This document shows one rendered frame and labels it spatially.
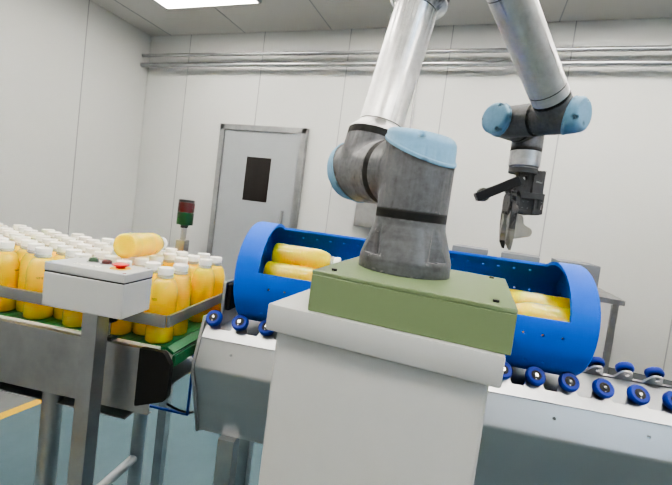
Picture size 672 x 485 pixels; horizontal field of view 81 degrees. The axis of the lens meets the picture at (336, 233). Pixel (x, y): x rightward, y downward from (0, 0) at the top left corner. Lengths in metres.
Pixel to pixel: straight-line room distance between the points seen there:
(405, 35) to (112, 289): 0.79
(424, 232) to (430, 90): 4.11
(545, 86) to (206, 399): 1.11
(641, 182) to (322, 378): 4.26
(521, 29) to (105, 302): 1.00
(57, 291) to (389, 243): 0.76
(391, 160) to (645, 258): 4.13
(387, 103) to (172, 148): 5.41
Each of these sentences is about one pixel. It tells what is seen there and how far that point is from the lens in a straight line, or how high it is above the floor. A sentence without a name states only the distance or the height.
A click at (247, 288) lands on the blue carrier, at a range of 1.05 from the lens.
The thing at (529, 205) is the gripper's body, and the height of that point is 1.37.
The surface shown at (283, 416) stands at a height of 0.99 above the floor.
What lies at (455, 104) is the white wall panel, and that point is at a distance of 4.61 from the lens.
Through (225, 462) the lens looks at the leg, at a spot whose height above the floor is 0.57.
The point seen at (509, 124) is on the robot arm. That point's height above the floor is 1.54.
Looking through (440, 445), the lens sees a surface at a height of 1.02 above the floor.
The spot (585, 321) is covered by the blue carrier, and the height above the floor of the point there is 1.12.
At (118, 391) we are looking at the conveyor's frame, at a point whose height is 0.78.
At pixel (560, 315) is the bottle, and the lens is 1.06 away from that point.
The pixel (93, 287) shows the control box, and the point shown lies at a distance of 1.02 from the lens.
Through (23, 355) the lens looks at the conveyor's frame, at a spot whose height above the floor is 0.82.
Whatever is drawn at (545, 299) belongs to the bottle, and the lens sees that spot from 1.12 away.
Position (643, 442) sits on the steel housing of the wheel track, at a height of 0.87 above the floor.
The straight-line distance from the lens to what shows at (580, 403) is 1.15.
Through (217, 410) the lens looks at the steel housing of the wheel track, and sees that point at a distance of 1.24.
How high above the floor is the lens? 1.29
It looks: 3 degrees down
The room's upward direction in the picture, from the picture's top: 7 degrees clockwise
